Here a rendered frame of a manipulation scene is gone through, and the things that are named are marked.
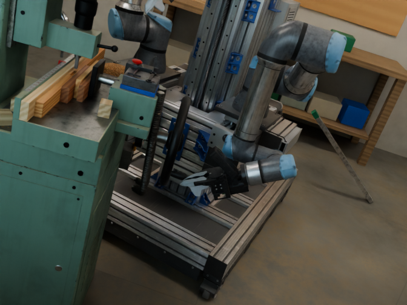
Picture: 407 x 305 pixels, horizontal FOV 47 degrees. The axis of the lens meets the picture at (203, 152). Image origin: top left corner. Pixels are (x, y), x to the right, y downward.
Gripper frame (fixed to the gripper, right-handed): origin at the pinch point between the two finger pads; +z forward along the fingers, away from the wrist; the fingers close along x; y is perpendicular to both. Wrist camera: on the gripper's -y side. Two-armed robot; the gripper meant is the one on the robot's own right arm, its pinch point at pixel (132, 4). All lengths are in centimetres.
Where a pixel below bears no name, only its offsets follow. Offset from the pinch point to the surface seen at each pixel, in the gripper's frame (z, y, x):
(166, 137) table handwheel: 22.0, 27.5, -20.3
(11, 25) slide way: 27.7, -19.6, 3.9
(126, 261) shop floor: 79, 91, 11
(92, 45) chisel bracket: 16.7, -3.5, -5.7
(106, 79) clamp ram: 21.2, 5.0, -9.5
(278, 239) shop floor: 26, 168, 5
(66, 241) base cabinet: 64, 22, -26
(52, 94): 32.7, -9.1, -17.9
